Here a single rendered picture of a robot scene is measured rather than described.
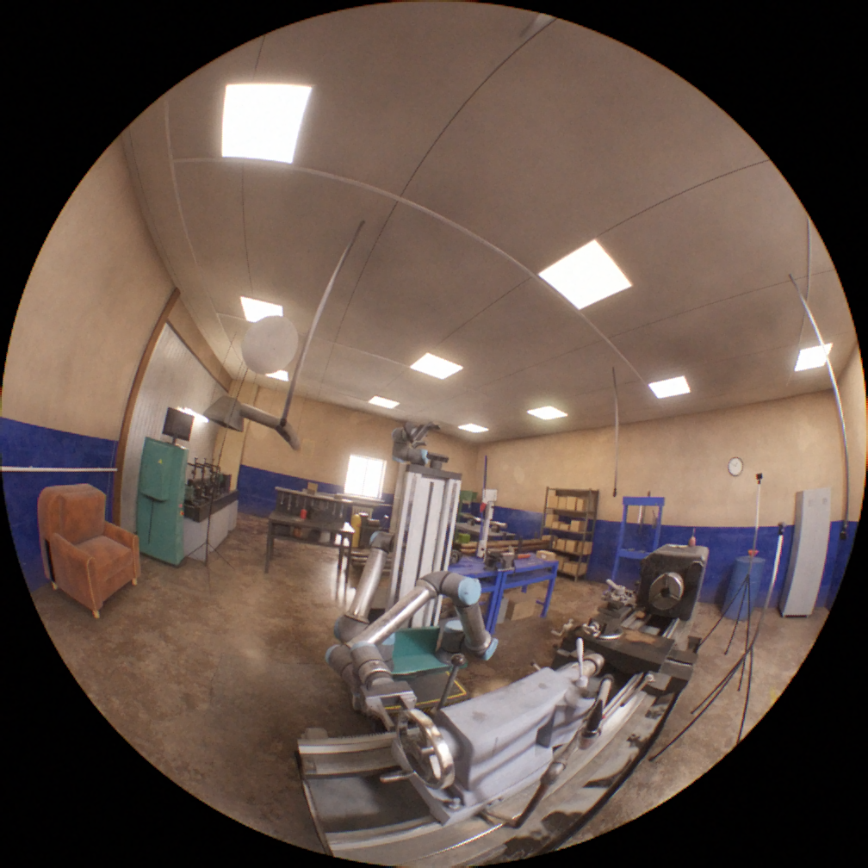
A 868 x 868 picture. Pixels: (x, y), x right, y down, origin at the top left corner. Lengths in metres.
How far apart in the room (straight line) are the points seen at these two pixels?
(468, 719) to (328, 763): 0.45
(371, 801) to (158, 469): 3.36
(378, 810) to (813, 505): 5.37
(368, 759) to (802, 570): 5.32
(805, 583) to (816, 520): 0.89
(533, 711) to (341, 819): 0.62
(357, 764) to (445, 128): 2.57
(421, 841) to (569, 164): 2.61
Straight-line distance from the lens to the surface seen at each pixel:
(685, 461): 5.65
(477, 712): 0.72
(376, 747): 1.00
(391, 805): 1.02
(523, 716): 0.74
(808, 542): 5.35
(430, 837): 0.88
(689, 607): 2.36
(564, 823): 1.47
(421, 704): 1.86
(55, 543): 2.96
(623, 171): 1.94
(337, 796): 1.02
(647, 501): 5.22
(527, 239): 2.11
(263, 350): 3.18
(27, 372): 2.85
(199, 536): 4.14
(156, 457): 3.58
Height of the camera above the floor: 1.68
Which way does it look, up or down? 11 degrees up
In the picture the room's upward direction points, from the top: 9 degrees clockwise
